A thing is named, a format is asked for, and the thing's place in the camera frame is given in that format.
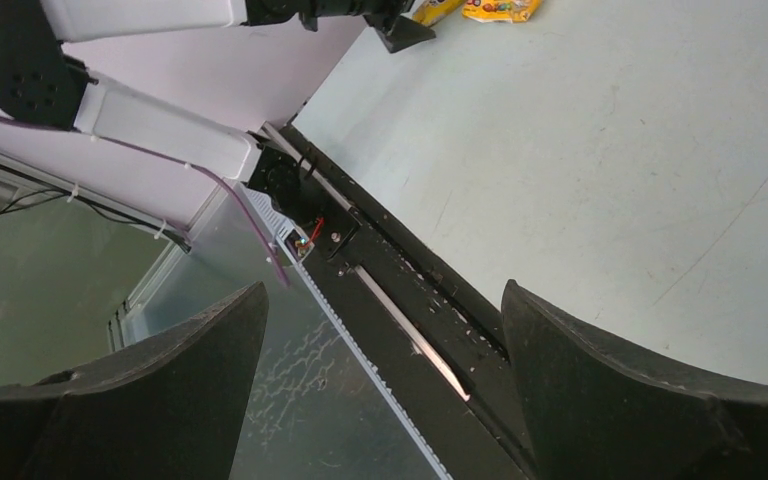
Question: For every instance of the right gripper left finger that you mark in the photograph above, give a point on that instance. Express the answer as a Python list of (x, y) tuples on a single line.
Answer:
[(169, 407)]

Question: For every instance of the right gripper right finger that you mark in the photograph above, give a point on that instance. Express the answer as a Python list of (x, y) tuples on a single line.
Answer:
[(598, 406)]

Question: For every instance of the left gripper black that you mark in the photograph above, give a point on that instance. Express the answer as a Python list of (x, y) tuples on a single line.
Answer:
[(396, 32)]

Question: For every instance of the yellow candy bag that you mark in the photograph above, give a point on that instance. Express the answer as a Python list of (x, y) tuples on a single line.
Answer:
[(431, 12), (500, 11)]

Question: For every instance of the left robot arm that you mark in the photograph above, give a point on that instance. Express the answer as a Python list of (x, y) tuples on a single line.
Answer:
[(43, 88)]

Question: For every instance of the small circuit board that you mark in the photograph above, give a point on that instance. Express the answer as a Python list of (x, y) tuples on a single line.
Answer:
[(299, 244)]

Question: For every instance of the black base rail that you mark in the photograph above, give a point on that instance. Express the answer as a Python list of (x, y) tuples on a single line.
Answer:
[(432, 342)]

